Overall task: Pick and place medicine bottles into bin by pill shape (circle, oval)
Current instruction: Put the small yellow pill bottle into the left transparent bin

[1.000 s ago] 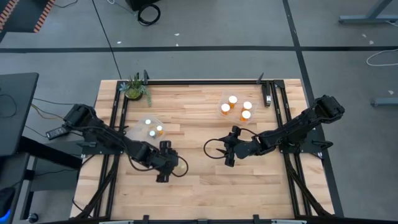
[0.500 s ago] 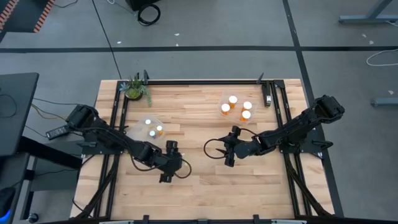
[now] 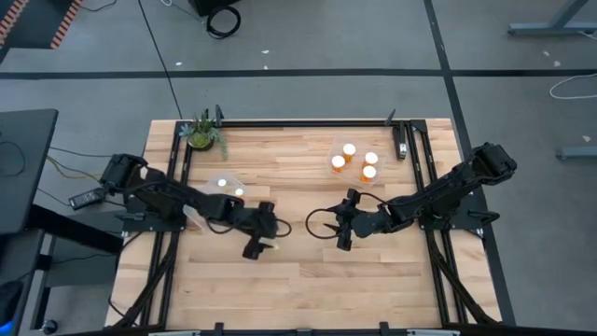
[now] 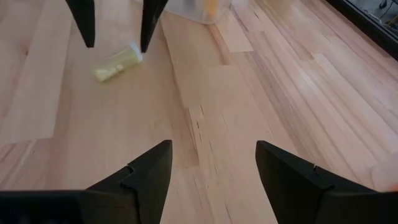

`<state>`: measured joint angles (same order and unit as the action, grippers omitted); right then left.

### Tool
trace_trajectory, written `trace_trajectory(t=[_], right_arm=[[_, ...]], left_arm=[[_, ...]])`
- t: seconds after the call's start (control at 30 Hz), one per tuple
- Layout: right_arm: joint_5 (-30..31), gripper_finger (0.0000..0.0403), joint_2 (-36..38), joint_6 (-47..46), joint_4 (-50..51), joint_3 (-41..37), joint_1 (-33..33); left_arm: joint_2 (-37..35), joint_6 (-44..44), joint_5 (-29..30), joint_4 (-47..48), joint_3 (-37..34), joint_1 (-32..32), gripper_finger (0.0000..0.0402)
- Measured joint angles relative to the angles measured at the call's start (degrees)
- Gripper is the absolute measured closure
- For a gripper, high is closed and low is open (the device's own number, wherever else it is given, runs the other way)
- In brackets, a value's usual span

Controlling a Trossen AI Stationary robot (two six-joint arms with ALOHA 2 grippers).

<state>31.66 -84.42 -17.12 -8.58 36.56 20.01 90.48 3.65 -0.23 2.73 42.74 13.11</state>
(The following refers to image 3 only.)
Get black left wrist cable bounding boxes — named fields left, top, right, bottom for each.
left=272, top=217, right=294, bottom=239

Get long black floor cable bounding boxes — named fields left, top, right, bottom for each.
left=136, top=0, right=184, bottom=120

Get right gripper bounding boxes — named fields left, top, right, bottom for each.
left=323, top=188, right=389, bottom=252

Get black power adapter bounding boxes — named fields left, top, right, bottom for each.
left=68, top=186, right=106, bottom=211

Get black desk leg beam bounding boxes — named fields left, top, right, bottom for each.
left=25, top=203, right=125, bottom=256

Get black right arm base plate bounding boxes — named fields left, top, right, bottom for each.
left=414, top=192, right=501, bottom=231

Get black aluminium table frame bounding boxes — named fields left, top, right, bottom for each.
left=109, top=119, right=503, bottom=330

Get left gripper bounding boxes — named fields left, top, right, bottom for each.
left=241, top=200, right=281, bottom=261

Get black mat orange striped edges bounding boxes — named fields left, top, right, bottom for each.
left=0, top=0, right=85, bottom=64

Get white floor cable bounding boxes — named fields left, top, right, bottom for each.
left=548, top=72, right=597, bottom=101

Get black box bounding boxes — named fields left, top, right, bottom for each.
left=188, top=0, right=242, bottom=18

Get grey table leg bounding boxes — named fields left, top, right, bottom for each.
left=507, top=0, right=597, bottom=37

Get black desk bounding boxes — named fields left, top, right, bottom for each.
left=0, top=108, right=60, bottom=235

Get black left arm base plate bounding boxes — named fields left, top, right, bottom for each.
left=121, top=198, right=188, bottom=233

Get clear plastic bin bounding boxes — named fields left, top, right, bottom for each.
left=183, top=172, right=248, bottom=232
left=325, top=136, right=388, bottom=189

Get yellow cable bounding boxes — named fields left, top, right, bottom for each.
left=45, top=155, right=106, bottom=181

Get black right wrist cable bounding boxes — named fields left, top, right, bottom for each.
left=305, top=207, right=349, bottom=241

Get grey table foot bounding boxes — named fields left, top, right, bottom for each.
left=555, top=146, right=597, bottom=163

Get black bracket silver label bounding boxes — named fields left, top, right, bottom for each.
left=393, top=119, right=410, bottom=161

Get potted green succulent plant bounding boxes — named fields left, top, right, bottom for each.
left=179, top=109, right=229, bottom=161

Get coiled black cable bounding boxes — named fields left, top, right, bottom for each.
left=204, top=5, right=243, bottom=40

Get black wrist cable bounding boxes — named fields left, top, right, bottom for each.
left=305, top=207, right=349, bottom=241
left=272, top=217, right=294, bottom=239

